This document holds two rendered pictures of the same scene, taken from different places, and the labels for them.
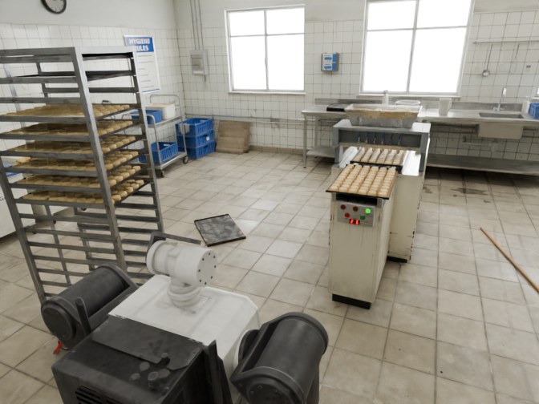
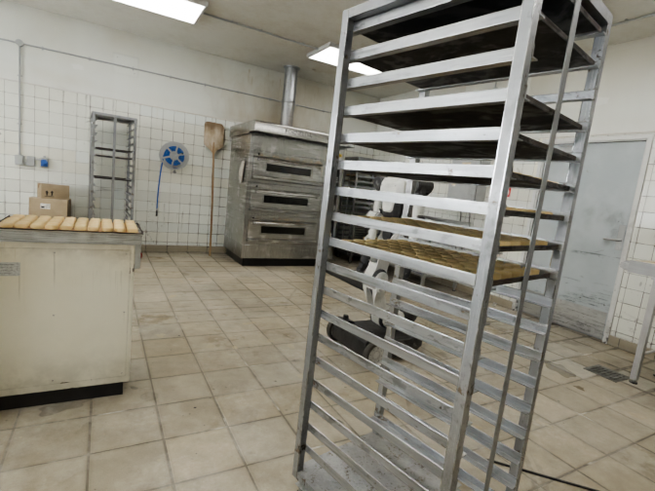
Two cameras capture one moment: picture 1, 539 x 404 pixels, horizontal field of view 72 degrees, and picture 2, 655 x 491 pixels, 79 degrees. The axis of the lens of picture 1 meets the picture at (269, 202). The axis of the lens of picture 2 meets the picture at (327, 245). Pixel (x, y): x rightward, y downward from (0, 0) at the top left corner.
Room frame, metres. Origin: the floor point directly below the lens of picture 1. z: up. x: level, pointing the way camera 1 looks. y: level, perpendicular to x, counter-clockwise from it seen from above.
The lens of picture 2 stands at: (3.31, 1.56, 1.24)
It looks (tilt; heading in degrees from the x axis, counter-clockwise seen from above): 8 degrees down; 216
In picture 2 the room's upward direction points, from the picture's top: 7 degrees clockwise
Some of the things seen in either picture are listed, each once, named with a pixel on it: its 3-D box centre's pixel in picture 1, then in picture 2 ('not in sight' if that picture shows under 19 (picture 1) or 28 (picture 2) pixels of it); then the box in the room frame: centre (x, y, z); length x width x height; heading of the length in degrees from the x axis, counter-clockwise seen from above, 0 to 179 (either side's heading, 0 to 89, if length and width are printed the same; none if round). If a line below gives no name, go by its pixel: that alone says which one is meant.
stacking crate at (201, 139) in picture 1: (196, 138); not in sight; (6.54, 1.28, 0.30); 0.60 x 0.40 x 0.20; 156
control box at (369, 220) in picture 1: (355, 213); (135, 251); (2.18, -0.56, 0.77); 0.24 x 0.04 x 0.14; 65
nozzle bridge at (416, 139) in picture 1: (379, 145); not in sight; (2.97, -0.92, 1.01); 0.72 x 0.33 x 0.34; 65
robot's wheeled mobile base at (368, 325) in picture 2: not in sight; (382, 326); (0.53, 0.18, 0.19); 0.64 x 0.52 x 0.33; 156
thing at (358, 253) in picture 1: (362, 232); (57, 310); (2.51, -0.71, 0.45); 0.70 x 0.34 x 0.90; 155
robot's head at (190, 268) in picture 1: (184, 268); not in sight; (0.57, 0.16, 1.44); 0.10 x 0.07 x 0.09; 66
